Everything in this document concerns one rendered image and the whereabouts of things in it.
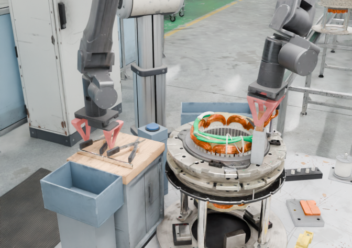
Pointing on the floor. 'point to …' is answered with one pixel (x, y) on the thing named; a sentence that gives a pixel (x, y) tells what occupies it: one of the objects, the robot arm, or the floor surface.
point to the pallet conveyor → (289, 77)
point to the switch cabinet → (54, 55)
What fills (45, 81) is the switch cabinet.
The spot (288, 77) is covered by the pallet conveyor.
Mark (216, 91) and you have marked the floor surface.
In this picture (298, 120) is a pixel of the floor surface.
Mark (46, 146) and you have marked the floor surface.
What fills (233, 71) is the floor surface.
